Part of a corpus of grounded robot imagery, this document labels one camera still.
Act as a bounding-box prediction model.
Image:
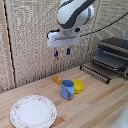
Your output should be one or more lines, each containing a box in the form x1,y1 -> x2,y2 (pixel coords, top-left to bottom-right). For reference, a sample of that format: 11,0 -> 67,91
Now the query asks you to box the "open toaster oven door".
79,63 -> 112,85

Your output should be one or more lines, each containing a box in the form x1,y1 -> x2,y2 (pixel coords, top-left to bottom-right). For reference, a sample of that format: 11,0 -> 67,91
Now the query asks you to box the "yellow bowl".
70,78 -> 86,95

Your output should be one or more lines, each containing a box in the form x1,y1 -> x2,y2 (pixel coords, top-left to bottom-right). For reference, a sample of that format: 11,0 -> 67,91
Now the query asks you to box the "black wire oven rack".
89,50 -> 128,73

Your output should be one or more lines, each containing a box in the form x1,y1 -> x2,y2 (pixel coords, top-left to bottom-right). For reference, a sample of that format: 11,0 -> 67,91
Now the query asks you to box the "white floral-rimmed plate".
9,94 -> 58,128

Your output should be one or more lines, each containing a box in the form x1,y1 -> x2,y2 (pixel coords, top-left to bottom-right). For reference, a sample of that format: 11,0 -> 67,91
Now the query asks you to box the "black toaster oven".
89,36 -> 128,80

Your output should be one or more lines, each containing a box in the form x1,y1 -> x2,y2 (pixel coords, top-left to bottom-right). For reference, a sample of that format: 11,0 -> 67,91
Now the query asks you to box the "woven beige folding screen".
0,0 -> 128,94

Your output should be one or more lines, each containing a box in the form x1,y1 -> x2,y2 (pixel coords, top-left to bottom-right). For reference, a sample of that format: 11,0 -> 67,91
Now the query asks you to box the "blue mug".
60,79 -> 76,101

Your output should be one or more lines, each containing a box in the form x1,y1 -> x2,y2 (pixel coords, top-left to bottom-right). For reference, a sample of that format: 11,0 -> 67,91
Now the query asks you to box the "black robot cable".
79,11 -> 128,38

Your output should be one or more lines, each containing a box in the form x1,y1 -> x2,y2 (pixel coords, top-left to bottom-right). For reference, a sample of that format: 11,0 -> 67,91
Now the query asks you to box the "small orange bread piece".
52,76 -> 63,85

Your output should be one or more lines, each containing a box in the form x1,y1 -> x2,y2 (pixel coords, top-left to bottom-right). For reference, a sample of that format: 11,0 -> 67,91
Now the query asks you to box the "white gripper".
46,29 -> 82,58

